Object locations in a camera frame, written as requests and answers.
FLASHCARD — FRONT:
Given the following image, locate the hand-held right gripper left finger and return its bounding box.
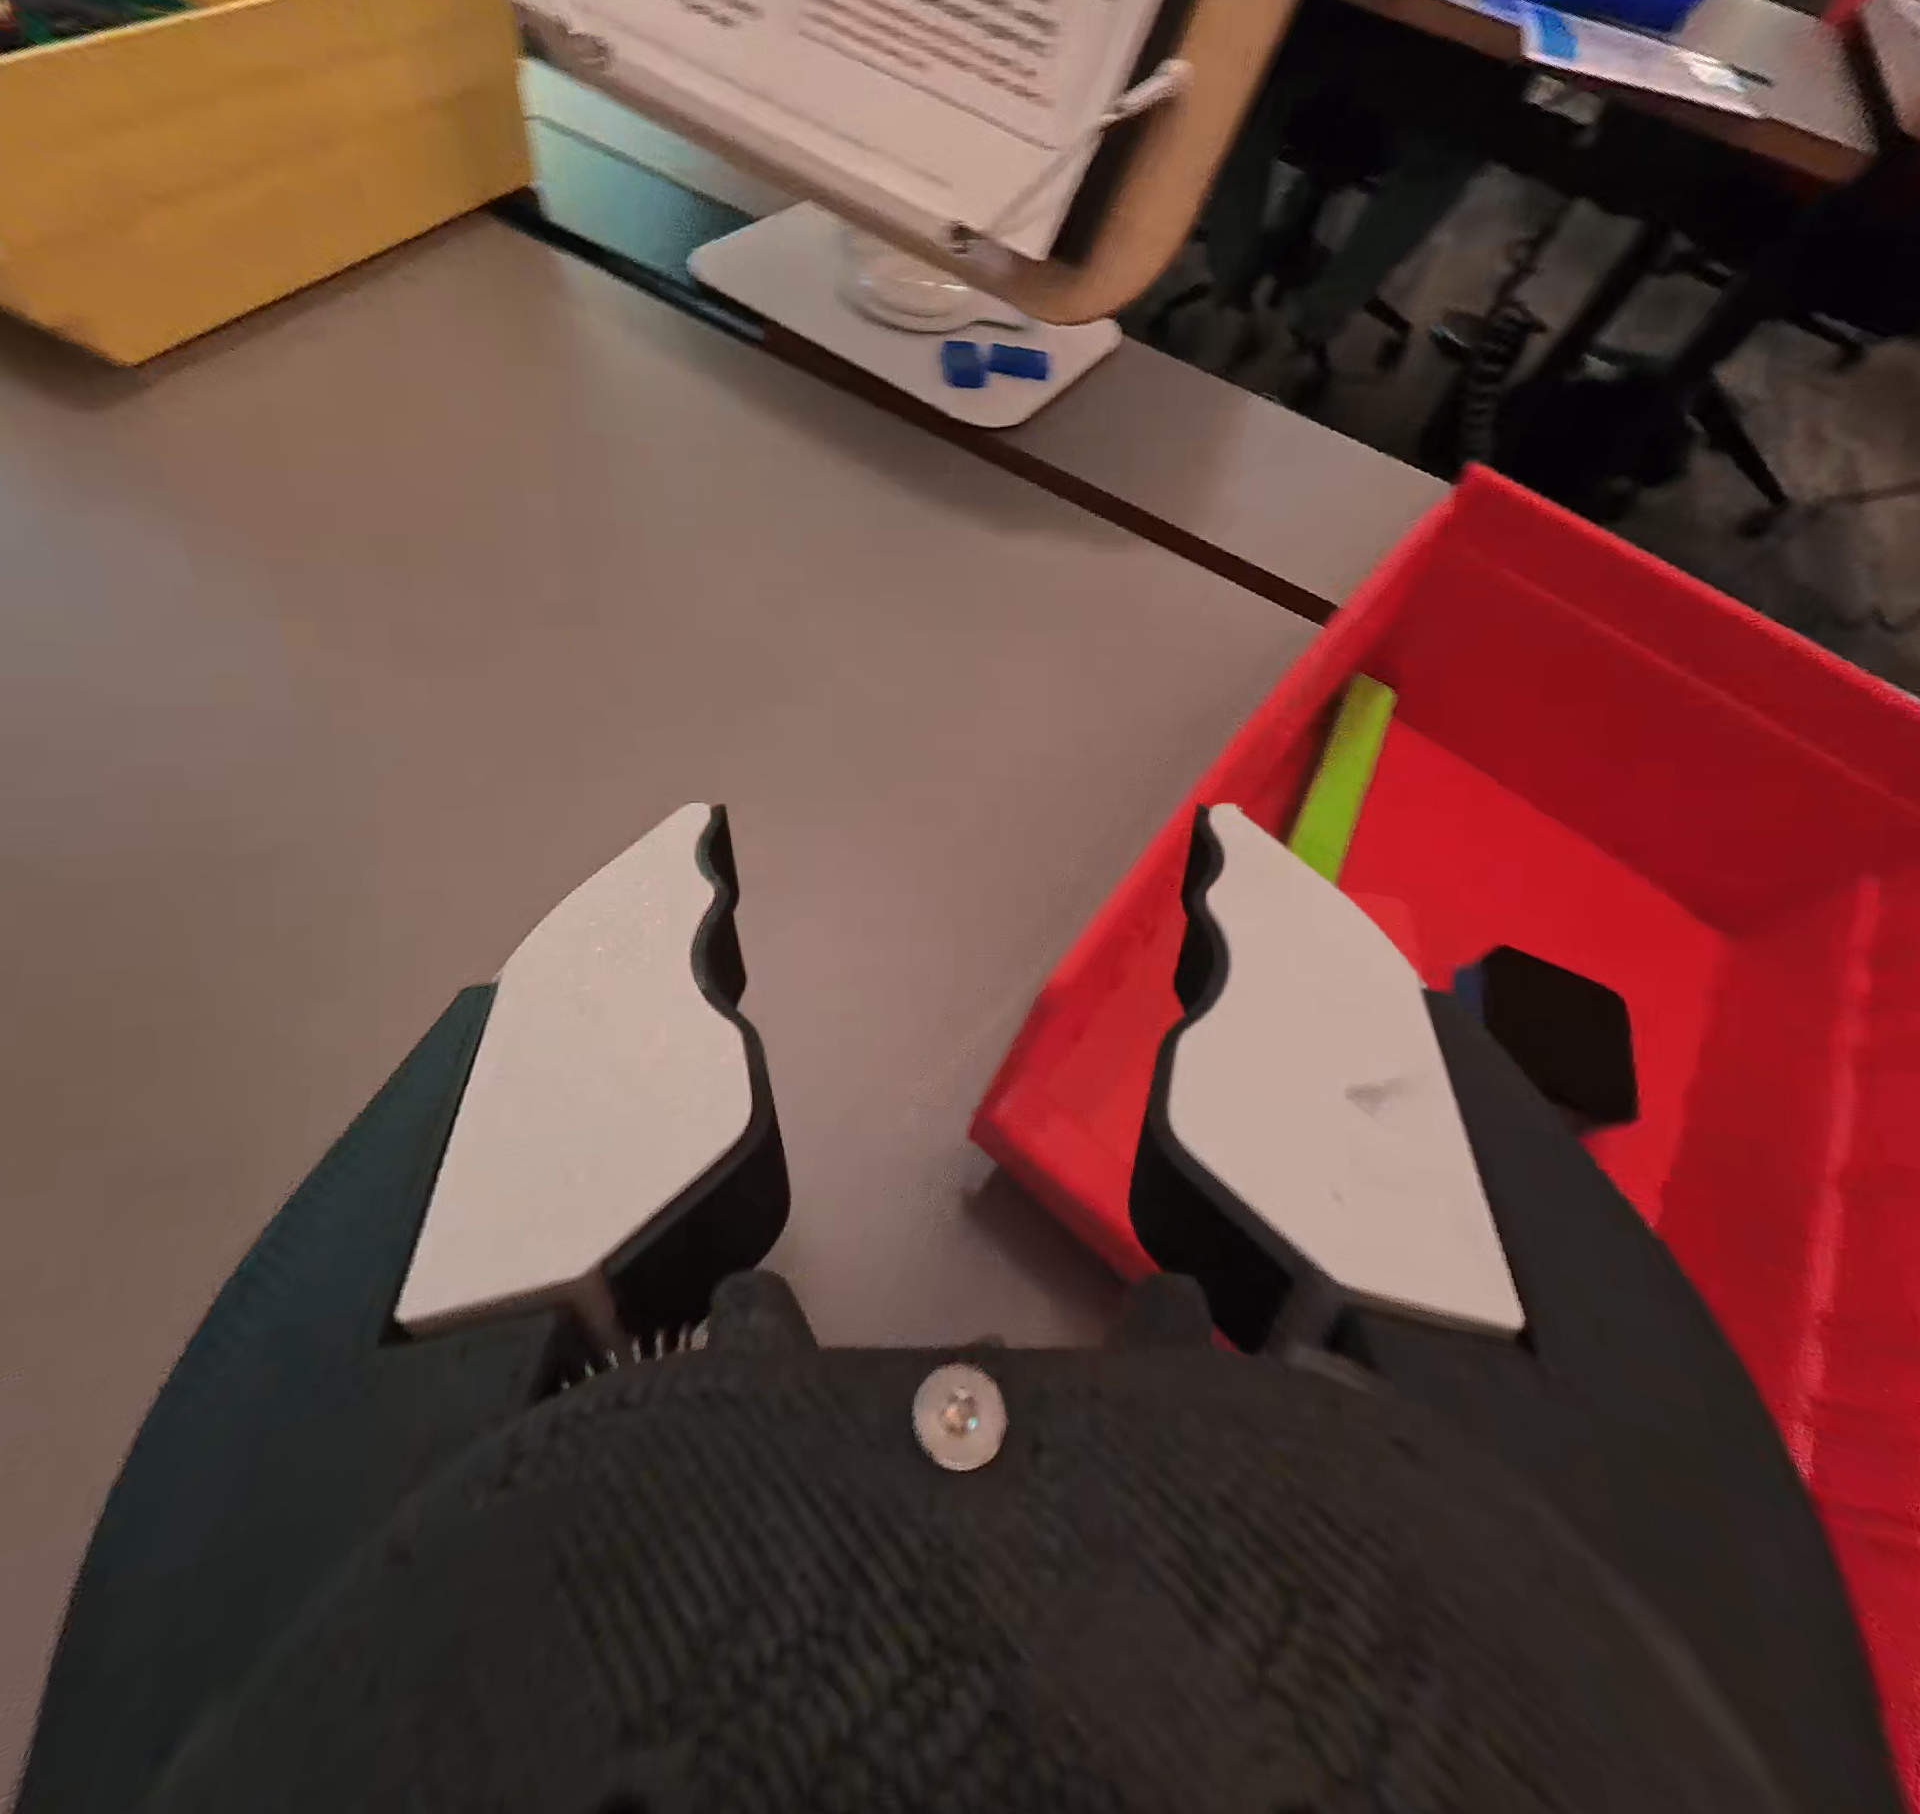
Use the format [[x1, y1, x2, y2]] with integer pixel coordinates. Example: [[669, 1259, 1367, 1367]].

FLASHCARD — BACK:
[[396, 803, 791, 1357]]

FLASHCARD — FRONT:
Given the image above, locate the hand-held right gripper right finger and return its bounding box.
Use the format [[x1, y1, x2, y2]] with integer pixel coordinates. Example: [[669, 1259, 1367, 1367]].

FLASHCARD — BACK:
[[1128, 803, 1527, 1357]]

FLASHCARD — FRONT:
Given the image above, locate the red bin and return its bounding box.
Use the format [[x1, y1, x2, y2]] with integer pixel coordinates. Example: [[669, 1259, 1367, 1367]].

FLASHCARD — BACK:
[[971, 463, 1920, 1777]]

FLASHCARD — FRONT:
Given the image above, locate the yellow bin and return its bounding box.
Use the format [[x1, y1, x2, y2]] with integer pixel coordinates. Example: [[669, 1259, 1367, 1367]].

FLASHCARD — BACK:
[[0, 0, 536, 367]]

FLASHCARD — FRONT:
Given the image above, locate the black hexagonal block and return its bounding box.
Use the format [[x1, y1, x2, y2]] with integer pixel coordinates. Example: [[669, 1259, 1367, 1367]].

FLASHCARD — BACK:
[[1451, 945, 1639, 1127]]

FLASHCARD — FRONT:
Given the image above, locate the green strip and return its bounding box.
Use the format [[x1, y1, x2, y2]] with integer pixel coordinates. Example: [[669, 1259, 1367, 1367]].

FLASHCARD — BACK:
[[1288, 674, 1397, 886]]

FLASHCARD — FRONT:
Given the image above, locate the white stand base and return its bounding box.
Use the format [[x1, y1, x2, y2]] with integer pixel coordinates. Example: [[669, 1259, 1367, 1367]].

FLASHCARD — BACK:
[[690, 201, 1123, 427]]

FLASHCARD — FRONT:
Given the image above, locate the wooden instruction board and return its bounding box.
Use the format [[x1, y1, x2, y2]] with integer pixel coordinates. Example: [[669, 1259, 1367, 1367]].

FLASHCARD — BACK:
[[502, 0, 1339, 326]]

